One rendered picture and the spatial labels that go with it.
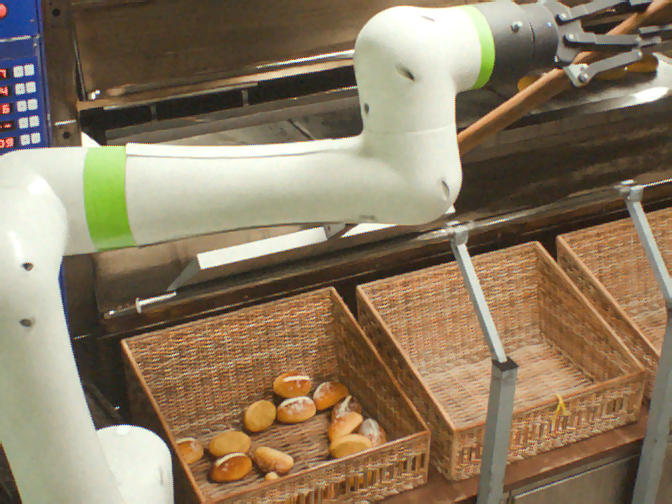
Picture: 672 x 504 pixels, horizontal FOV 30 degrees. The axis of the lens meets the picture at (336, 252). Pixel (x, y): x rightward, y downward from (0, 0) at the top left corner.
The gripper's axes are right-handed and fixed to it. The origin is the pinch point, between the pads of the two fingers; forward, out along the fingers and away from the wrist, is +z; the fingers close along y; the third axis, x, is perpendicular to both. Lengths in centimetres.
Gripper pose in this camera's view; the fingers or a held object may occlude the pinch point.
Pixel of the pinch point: (650, 17)
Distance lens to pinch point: 157.0
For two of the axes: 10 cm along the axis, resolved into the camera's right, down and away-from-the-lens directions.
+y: 2.9, 9.5, -1.3
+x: 3.9, -2.4, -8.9
